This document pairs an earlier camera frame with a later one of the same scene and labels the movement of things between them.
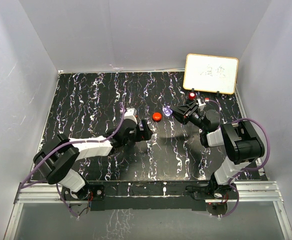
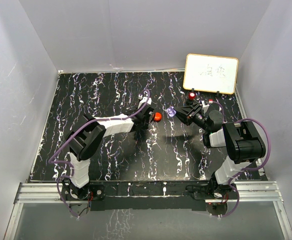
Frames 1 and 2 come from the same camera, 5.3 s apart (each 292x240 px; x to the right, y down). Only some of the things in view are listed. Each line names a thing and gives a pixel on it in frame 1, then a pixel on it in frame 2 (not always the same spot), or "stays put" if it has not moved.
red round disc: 156,116 stays put
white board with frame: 210,73 stays put
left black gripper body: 138,135 to 144,126
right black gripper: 186,110 stays put
